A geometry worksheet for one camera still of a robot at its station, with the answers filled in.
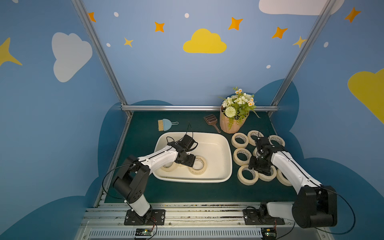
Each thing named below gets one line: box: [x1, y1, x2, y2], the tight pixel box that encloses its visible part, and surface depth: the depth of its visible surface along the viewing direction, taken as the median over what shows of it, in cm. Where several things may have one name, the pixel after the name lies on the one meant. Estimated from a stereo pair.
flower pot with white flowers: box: [218, 87, 261, 134], surface depth 89 cm
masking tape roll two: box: [247, 129, 265, 147], surface depth 109 cm
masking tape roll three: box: [231, 132, 249, 149], surface depth 106 cm
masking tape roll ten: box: [188, 155, 207, 176], surface depth 90 cm
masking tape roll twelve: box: [237, 164, 259, 186], surface depth 87 cm
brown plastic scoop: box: [203, 114, 221, 134], surface depth 117 cm
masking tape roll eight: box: [161, 161, 179, 172], surface depth 89 cm
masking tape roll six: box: [233, 147, 252, 166], surface depth 98 cm
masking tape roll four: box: [267, 134, 286, 147], surface depth 106 cm
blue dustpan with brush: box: [158, 118, 179, 132], surface depth 117 cm
